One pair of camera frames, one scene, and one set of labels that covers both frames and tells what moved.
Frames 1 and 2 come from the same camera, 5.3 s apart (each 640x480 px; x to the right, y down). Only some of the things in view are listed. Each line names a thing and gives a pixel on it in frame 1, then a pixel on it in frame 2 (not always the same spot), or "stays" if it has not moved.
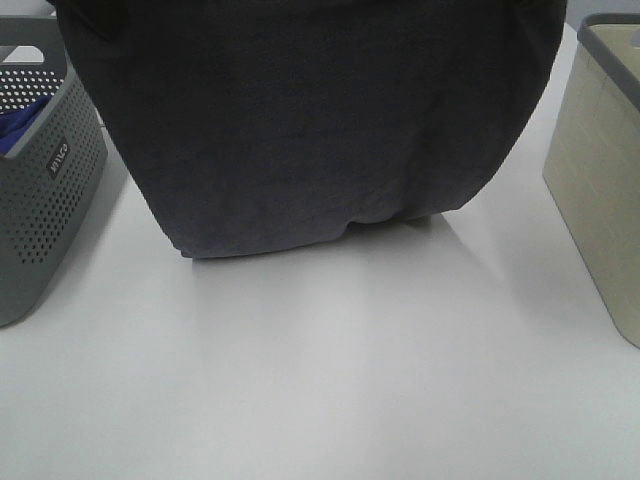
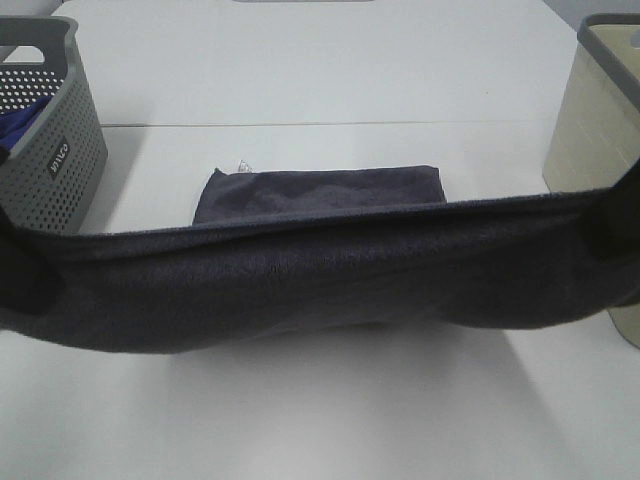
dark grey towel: x=256 y=125 -> x=278 y=251
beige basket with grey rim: x=592 y=162 stays
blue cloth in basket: x=14 y=123 stays
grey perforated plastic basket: x=53 y=162 stays
